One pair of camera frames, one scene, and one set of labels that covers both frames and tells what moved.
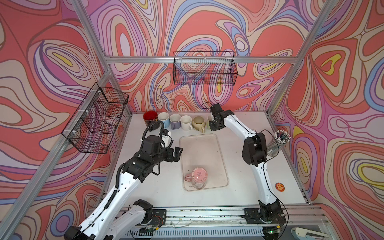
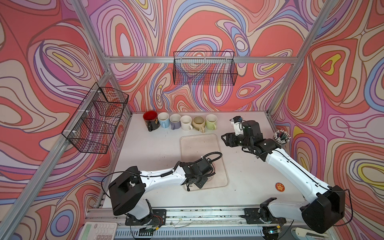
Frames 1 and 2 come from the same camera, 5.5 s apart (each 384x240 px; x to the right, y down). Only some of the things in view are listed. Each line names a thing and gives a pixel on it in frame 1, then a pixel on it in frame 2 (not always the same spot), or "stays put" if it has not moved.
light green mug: x=210 y=118 stays put
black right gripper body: x=215 y=126 → x=240 y=140
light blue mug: x=164 y=117 stays put
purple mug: x=175 y=121 stays put
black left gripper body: x=167 y=155 → x=200 y=181
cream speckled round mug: x=198 y=122 stays put
